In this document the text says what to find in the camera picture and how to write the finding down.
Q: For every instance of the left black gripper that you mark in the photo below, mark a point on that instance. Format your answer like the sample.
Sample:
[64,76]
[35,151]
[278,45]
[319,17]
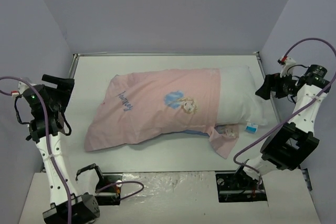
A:
[64,87]

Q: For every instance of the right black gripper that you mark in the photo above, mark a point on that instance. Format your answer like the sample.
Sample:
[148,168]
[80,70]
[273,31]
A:
[274,85]

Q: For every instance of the white pillow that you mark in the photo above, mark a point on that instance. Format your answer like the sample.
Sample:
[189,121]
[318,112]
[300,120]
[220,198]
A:
[237,101]

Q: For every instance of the pink and blue Frozen pillowcase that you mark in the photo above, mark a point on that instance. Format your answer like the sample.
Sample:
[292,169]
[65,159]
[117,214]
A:
[141,106]

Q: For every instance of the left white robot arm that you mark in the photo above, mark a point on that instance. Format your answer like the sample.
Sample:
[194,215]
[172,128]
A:
[72,196]

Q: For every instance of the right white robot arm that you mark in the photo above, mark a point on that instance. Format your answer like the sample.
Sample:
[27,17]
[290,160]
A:
[290,144]

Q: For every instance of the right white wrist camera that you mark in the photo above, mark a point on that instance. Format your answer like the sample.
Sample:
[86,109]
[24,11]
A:
[286,63]

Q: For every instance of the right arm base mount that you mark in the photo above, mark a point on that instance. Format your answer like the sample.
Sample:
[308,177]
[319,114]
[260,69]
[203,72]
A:
[232,190]

